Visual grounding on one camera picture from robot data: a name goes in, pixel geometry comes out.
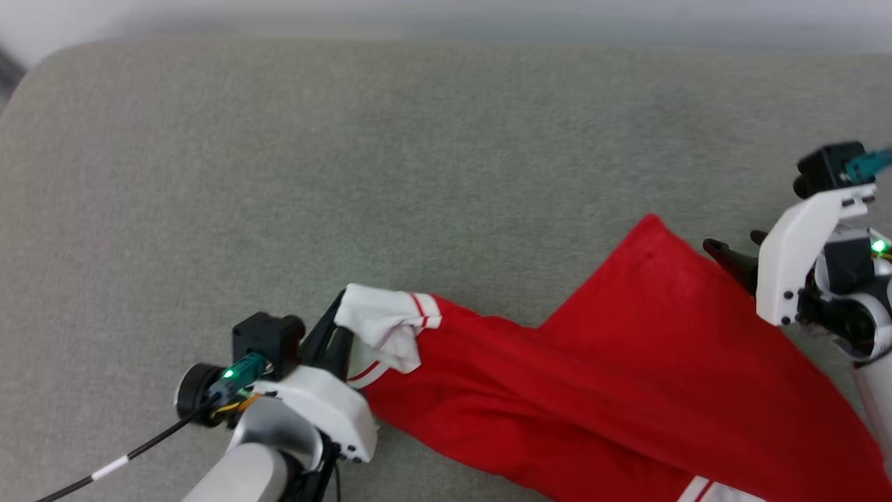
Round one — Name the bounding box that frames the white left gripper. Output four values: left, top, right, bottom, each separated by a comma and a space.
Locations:
254, 289, 379, 464

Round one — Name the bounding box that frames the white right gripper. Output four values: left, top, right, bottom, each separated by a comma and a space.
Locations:
702, 183, 877, 327

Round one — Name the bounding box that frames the red and white garment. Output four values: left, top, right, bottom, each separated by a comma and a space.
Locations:
334, 213, 892, 502

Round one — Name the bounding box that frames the black cable with white tag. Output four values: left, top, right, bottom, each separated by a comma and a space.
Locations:
31, 397, 224, 502

